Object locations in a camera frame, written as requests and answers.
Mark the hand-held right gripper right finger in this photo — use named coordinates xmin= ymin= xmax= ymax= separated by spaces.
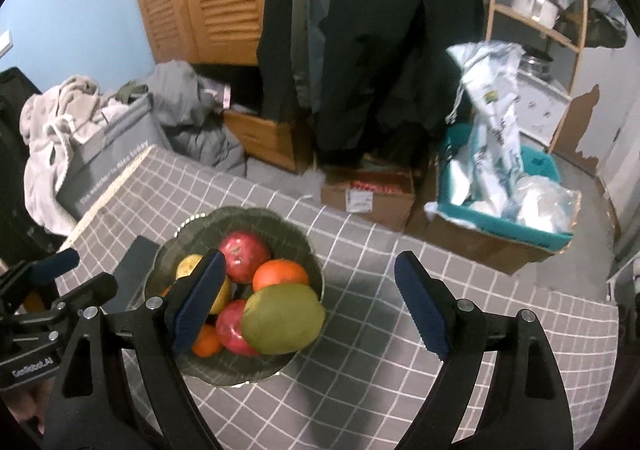
xmin=394 ymin=251 xmax=576 ymax=450

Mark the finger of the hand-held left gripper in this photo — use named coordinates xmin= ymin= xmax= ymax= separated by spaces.
xmin=0 ymin=248 xmax=81 ymax=299
xmin=50 ymin=272 xmax=119 ymax=327

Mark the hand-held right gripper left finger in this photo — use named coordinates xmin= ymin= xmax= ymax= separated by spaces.
xmin=42 ymin=249 xmax=227 ymax=450

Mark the yellow pear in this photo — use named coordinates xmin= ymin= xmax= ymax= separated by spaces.
xmin=176 ymin=254 xmax=233 ymax=315

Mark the orange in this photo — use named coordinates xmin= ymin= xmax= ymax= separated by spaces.
xmin=252 ymin=259 xmax=311 ymax=293
xmin=191 ymin=324 xmax=224 ymax=358

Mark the red pomegranate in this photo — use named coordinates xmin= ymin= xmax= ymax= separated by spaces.
xmin=215 ymin=299 xmax=261 ymax=357

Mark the red apple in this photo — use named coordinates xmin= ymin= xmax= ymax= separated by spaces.
xmin=218 ymin=231 xmax=272 ymax=285

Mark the green mango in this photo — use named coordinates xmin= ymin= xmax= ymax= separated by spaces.
xmin=241 ymin=283 xmax=327 ymax=353

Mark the dark green glass bowl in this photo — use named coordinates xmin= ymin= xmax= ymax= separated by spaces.
xmin=143 ymin=206 xmax=326 ymax=387

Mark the person's left hand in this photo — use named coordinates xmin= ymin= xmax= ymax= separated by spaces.
xmin=2 ymin=376 xmax=51 ymax=436

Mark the black smartphone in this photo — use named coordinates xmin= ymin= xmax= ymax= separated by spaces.
xmin=112 ymin=236 xmax=160 ymax=313

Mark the grey checkered tablecloth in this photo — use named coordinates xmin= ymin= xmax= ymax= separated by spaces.
xmin=55 ymin=145 xmax=621 ymax=450

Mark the large cardboard box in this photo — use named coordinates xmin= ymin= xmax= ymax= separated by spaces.
xmin=405 ymin=202 xmax=569 ymax=276

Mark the small cardboard box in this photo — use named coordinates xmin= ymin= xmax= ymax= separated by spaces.
xmin=320 ymin=165 xmax=416 ymax=232

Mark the large black object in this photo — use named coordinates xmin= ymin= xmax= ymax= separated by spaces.
xmin=0 ymin=67 xmax=68 ymax=256

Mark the grey fabric storage bag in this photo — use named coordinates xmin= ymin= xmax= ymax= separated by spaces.
xmin=56 ymin=92 xmax=173 ymax=221

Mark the beige fleece robe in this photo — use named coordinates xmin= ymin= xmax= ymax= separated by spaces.
xmin=20 ymin=75 xmax=121 ymax=237

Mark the clear plastic bag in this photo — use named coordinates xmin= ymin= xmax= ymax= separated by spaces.
xmin=510 ymin=175 xmax=583 ymax=234

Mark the wooden drawer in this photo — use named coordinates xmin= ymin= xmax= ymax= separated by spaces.
xmin=222 ymin=107 xmax=301 ymax=174

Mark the teal plastic crate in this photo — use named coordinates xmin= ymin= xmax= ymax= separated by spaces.
xmin=435 ymin=125 xmax=574 ymax=251

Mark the olive green cloth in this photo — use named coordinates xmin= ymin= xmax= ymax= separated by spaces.
xmin=116 ymin=81 xmax=150 ymax=104

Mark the printed white plastic bag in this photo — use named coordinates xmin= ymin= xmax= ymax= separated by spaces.
xmin=446 ymin=42 xmax=526 ymax=219

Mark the crumpled grey jacket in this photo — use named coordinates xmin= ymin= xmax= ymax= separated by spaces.
xmin=145 ymin=60 xmax=249 ymax=176

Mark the white shoe rack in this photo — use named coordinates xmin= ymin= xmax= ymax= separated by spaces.
xmin=605 ymin=250 xmax=640 ymax=304

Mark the white perforated basket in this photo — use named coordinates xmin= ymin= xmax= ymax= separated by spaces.
xmin=515 ymin=70 xmax=574 ymax=144

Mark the metal steamer pot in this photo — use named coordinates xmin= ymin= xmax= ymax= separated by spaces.
xmin=520 ymin=52 xmax=554 ymax=81

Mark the black hooded coat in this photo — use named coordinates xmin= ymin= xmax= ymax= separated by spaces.
xmin=312 ymin=0 xmax=486 ymax=167

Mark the black jacket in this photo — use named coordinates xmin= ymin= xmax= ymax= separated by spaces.
xmin=256 ymin=0 xmax=313 ymax=126

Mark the wooden shelf rack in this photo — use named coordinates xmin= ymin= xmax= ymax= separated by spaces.
xmin=482 ymin=0 xmax=591 ymax=154

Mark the grey-blue jacket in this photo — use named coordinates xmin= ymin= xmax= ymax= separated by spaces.
xmin=305 ymin=0 xmax=351 ymax=111

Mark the olive green jacket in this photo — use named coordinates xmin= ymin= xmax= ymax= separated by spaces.
xmin=290 ymin=0 xmax=321 ymax=111

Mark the white pot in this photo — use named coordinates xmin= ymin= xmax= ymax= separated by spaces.
xmin=511 ymin=0 xmax=560 ymax=29

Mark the dark hanging pan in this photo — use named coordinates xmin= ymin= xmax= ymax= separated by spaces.
xmin=560 ymin=0 xmax=629 ymax=49

